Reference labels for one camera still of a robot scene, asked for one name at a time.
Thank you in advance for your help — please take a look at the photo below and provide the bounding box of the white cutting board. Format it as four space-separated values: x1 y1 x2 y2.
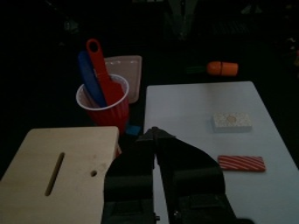
143 80 299 224

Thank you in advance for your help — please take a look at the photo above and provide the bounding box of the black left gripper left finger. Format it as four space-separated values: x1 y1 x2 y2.
102 126 159 224

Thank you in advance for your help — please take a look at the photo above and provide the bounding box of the red plastic cup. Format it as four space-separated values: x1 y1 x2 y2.
75 73 131 137

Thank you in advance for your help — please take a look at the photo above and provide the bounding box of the white toy rice block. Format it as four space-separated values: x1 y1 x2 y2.
210 112 254 134

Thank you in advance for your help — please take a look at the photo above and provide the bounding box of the wooden box with red front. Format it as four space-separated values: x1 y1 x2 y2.
0 125 123 224

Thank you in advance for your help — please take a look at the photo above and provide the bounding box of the orange toy carrot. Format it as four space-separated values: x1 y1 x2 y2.
186 60 239 77

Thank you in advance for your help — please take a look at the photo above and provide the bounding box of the clear plastic container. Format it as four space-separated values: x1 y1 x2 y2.
103 55 145 104

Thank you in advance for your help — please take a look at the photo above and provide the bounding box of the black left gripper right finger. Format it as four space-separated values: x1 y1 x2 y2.
155 129 239 224

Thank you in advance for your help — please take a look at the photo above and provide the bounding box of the blue toy spatula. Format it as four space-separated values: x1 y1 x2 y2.
77 51 109 109

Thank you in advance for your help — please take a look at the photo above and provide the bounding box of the red toy spatula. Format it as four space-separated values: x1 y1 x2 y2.
86 38 127 107

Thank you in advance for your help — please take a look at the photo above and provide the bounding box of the small blue block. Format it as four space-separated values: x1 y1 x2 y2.
125 124 143 137

